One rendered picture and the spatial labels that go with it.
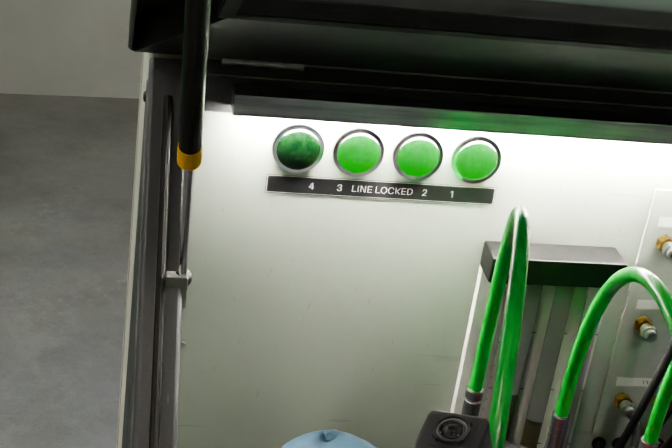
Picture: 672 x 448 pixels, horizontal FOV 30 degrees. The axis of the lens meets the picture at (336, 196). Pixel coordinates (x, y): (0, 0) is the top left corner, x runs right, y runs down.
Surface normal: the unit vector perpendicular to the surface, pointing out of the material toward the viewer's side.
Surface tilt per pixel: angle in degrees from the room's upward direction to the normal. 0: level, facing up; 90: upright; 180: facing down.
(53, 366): 0
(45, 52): 90
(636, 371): 90
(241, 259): 90
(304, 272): 90
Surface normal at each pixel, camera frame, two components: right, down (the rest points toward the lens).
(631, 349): 0.14, 0.44
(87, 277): 0.13, -0.90
